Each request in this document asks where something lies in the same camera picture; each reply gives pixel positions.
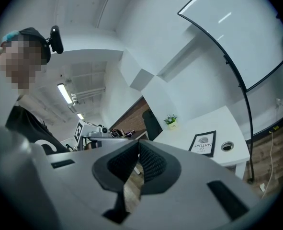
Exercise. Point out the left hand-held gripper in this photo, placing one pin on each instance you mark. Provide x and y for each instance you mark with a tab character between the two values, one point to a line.
88	130

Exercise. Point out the person's head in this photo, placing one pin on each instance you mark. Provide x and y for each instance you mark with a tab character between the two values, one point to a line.
21	66

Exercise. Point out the ceiling tube light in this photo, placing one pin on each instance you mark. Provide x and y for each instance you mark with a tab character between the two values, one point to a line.
80	116
63	93

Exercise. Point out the black framed picture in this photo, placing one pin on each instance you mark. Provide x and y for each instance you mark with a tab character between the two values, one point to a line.
202	144

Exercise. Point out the person's black cap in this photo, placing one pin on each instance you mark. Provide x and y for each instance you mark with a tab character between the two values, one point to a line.
36	33

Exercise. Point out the whiteboard on black stand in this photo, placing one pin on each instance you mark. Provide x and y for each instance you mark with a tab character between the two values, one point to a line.
239	32

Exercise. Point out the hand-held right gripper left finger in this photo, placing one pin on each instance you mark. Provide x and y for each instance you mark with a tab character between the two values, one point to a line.
83	188

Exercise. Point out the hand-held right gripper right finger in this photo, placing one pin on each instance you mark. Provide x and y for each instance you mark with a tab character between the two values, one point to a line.
191	188

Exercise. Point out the light blue hair scrunchie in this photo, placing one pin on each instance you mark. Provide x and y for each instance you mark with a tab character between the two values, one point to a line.
10	35

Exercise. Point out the small potted flower plant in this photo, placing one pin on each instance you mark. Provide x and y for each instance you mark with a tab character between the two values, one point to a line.
171	122

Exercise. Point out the white paper scrap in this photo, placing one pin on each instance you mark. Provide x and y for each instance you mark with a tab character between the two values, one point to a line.
262	187

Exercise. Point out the black high-back chair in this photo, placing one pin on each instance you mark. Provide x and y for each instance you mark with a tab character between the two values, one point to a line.
152	126

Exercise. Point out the person's black printed shirt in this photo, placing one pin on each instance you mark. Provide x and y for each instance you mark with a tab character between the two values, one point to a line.
28	126

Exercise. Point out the white desk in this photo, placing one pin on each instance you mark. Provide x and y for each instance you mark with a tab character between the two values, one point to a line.
203	123

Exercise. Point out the black head-mounted camera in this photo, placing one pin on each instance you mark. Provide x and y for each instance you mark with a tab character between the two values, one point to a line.
56	39

